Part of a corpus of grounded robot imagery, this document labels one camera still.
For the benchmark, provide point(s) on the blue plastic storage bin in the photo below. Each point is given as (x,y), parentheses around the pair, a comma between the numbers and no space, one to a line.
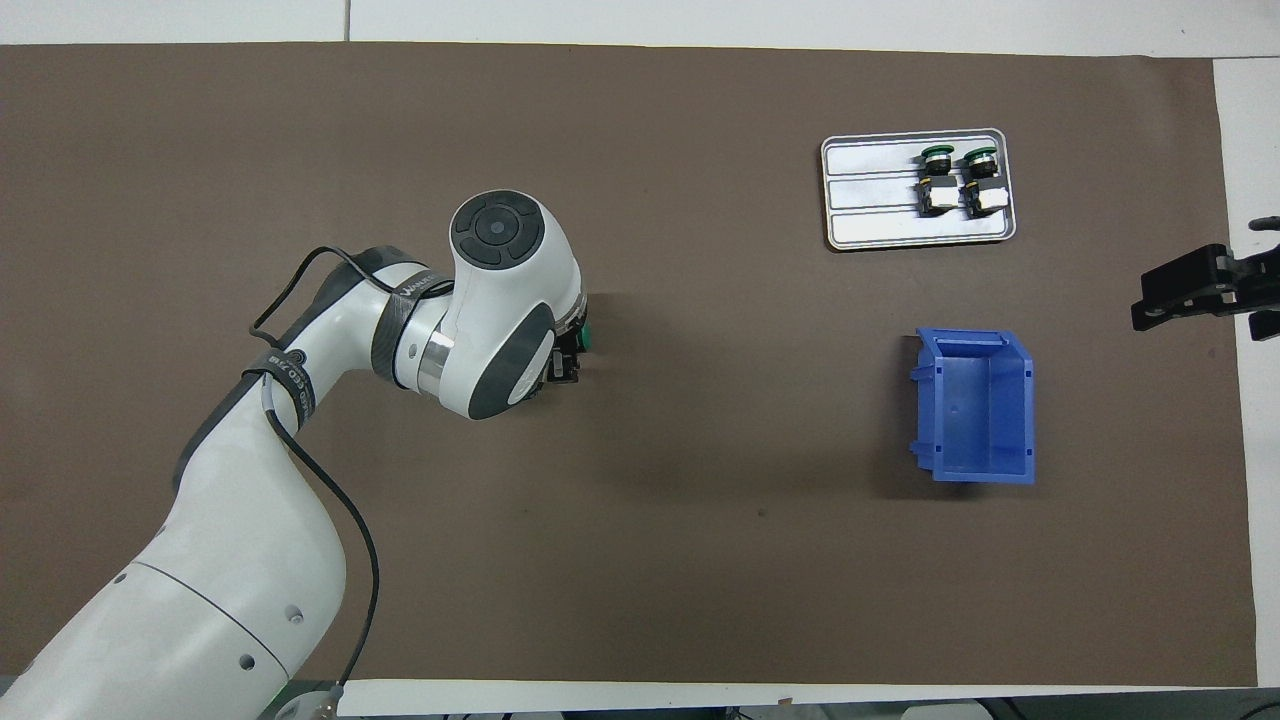
(980,410)

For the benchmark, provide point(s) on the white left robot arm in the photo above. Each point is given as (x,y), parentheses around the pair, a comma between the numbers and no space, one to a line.
(480,320)

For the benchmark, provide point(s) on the green push button switch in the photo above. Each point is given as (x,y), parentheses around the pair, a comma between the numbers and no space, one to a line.
(587,338)
(938,185)
(985,185)

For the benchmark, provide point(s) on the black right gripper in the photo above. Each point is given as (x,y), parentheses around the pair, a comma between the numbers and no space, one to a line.
(1255,285)

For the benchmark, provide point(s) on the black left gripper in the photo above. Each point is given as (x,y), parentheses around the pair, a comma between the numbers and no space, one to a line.
(565,365)

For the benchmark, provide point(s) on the grey metal tray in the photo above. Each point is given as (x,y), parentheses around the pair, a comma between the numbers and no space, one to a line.
(870,200)

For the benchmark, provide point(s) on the brown paper table mat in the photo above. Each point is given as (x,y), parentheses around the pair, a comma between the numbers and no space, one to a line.
(700,560)

